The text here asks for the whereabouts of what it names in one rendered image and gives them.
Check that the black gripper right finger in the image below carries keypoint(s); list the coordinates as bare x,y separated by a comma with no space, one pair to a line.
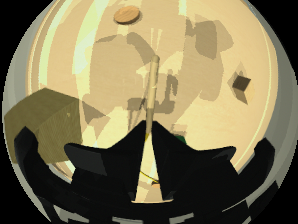
176,161

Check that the round wooden disc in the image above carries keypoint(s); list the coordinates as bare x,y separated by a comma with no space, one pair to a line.
127,15

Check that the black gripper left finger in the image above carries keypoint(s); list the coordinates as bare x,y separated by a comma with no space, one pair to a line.
122,160

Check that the yellow string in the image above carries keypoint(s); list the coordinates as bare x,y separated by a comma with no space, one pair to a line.
152,94

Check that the round wooden button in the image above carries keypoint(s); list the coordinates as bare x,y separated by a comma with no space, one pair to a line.
155,185

